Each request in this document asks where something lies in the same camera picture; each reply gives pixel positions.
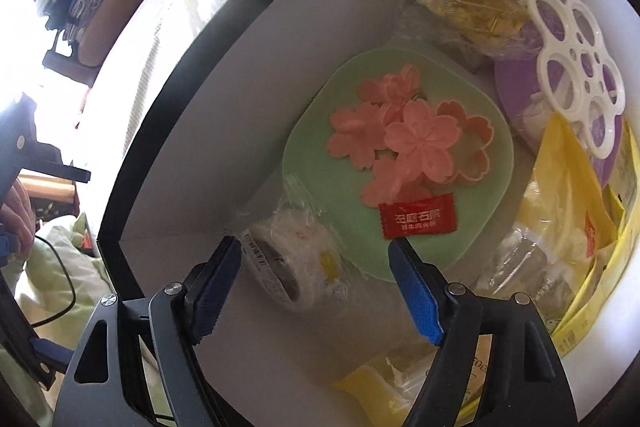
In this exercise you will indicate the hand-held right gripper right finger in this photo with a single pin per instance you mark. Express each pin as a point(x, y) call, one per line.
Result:
point(415, 297)

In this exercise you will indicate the printed tape roll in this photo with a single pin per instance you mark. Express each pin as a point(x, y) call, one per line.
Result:
point(300, 247)

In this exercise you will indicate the light green blanket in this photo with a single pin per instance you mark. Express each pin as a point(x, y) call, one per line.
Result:
point(85, 272)

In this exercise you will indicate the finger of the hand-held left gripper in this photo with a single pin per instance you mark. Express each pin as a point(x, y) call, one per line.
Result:
point(65, 167)

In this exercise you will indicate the clear bag of gold clips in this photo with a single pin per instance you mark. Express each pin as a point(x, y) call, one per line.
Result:
point(475, 7)

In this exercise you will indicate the green plate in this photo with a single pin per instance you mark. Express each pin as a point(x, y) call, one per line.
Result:
point(320, 187)

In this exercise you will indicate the black storage box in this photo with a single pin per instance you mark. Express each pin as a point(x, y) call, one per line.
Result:
point(225, 132)

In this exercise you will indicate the pile of pink flower cutters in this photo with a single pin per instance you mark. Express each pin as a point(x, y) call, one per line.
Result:
point(420, 142)

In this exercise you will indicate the red candy wrapper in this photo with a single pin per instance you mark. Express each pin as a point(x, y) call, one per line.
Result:
point(415, 217)

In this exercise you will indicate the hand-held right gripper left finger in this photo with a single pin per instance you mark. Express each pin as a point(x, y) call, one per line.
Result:
point(212, 302)

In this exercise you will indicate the yellow clear plastic packet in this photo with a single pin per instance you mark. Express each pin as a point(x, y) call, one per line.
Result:
point(365, 382)

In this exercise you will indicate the person's left hand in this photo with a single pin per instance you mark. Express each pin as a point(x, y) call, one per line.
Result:
point(20, 217)

